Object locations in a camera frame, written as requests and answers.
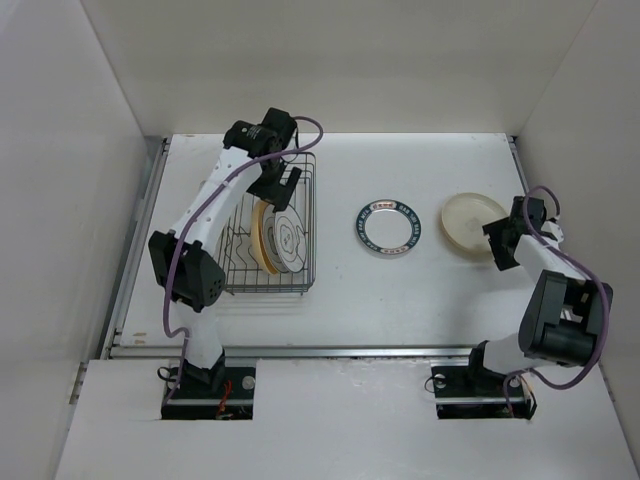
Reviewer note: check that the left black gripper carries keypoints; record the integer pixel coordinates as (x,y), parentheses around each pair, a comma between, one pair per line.
(276,193)

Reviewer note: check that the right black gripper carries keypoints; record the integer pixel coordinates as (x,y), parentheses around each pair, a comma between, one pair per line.
(495,229)

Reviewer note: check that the yellow plate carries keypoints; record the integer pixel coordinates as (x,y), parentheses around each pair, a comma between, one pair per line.
(257,239)
(462,218)

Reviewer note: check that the grey patterned plate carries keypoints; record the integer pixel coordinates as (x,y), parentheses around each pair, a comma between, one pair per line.
(268,222)

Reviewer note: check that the white plate green rim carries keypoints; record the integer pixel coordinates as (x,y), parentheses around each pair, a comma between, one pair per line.
(388,227)

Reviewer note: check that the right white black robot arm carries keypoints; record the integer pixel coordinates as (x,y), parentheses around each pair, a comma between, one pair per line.
(566,322)

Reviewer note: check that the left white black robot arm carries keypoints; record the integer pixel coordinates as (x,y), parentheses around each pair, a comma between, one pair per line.
(251,161)

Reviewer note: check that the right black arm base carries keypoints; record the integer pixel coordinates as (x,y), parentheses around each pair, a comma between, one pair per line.
(467,391)

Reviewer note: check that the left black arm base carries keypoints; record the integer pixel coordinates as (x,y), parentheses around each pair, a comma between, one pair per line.
(222,393)

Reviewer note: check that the white plate black outline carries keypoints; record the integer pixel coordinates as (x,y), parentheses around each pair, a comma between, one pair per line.
(290,239)

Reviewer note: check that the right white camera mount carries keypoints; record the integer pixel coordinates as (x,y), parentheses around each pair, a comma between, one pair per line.
(552,232)

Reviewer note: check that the black wire dish rack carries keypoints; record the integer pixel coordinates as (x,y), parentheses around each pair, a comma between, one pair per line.
(234,251)

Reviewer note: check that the metal rail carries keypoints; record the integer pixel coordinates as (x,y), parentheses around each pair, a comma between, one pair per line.
(291,352)

